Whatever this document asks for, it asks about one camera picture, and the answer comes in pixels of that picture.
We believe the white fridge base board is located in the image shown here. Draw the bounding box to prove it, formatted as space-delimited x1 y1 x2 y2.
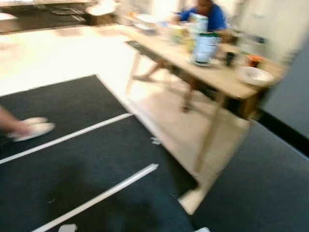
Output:
178 188 204 215

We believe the white floor tape strip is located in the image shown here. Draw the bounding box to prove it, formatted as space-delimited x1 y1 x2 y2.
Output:
31 163 159 232
0 113 133 165

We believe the black floor mat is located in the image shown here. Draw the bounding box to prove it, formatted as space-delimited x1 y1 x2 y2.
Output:
0 75 198 232

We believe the dark grey floor mat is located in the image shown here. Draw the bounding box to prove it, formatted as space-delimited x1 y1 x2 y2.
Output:
0 2 92 34

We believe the white wooden stool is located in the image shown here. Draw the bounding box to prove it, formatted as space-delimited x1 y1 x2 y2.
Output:
86 2 119 26

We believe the yellow green food packet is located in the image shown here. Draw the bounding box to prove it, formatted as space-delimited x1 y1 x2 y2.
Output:
169 25 191 45

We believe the white plate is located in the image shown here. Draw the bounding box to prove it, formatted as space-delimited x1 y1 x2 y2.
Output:
188 57 220 68

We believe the blue white carton green top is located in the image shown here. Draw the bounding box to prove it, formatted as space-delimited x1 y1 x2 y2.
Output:
192 33 223 66

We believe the light wooden table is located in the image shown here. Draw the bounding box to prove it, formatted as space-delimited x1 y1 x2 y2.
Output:
118 24 288 174

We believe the black cup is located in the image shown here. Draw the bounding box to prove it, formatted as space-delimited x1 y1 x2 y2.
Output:
225 52 237 67

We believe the white bowl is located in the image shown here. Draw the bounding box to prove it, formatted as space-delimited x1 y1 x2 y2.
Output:
238 66 275 87

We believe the orange black small container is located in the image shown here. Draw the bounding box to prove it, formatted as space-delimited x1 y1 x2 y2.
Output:
246 55 264 68

